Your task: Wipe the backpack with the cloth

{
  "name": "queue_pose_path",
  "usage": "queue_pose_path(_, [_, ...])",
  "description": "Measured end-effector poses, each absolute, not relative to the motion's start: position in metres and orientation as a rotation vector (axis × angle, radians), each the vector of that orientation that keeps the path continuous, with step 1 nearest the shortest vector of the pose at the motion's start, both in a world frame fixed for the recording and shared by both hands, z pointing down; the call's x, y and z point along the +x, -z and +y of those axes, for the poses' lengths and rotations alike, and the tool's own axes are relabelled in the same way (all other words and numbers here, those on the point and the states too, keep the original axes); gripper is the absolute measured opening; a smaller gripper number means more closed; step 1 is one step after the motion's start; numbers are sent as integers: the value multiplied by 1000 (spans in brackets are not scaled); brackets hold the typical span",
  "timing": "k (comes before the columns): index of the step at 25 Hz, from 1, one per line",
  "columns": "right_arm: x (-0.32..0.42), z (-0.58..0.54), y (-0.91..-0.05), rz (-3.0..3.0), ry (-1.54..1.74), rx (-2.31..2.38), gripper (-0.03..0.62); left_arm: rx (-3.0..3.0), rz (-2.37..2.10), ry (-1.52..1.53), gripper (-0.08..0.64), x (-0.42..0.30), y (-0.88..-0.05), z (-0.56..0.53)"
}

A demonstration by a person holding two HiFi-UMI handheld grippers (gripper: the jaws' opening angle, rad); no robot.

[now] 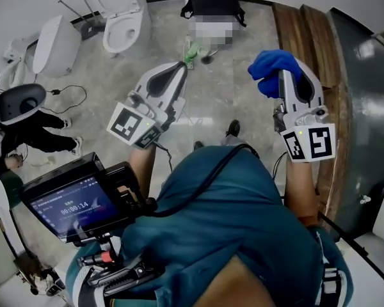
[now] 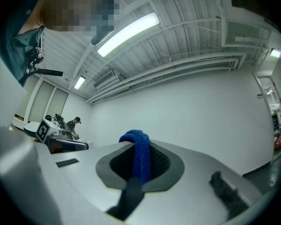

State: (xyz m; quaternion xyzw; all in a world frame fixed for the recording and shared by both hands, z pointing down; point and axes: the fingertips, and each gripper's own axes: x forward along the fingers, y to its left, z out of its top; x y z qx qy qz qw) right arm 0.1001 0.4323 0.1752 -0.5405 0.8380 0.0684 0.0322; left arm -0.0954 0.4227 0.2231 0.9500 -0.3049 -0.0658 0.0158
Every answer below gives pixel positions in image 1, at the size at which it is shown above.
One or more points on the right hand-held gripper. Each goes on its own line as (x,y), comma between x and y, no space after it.
(320,142)

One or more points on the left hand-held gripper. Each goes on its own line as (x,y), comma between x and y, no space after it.
(124,123)

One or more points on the blue cloth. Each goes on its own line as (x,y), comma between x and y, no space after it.
(272,69)

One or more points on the person's left forearm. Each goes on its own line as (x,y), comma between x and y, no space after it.
(142,171)

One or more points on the person's right forearm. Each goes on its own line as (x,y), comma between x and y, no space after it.
(302,190)

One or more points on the green spray bottle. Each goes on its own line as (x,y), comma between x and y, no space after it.
(190,54)

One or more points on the black toilet brush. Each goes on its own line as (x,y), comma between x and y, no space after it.
(208,59)

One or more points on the brown wooden planks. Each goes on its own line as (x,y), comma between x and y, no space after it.
(294,34)

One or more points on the white toilet with tank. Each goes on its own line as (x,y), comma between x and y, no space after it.
(137,27)

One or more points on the person's left shoe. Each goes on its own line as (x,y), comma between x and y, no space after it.
(198,145)

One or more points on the person's shoe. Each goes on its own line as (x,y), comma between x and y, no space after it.
(198,145)
(233,127)

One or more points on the person's right shoe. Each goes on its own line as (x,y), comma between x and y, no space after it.
(233,127)

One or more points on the person's grey trousers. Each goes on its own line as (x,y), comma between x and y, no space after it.
(228,140)

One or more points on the white oval smart toilet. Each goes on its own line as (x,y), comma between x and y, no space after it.
(54,50)

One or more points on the person's teal shirt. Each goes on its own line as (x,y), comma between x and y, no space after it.
(227,203)

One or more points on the black chest-mounted monitor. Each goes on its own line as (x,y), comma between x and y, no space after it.
(76,203)

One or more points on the dark green bin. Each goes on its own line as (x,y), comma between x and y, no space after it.
(12,187)

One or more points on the black chest rig mount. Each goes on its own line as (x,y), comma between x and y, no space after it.
(121,277)

